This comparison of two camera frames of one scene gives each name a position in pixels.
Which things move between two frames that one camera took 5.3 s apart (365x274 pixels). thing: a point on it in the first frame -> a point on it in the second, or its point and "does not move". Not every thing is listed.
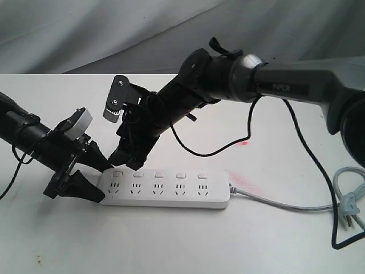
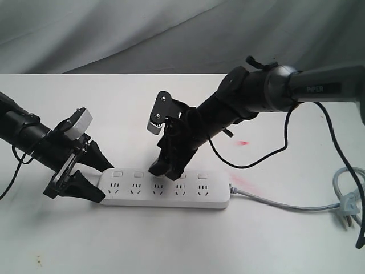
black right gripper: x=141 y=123 -> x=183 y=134
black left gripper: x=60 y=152 does not move
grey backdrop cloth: x=155 y=36 does not move
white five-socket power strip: x=173 y=188 does not move
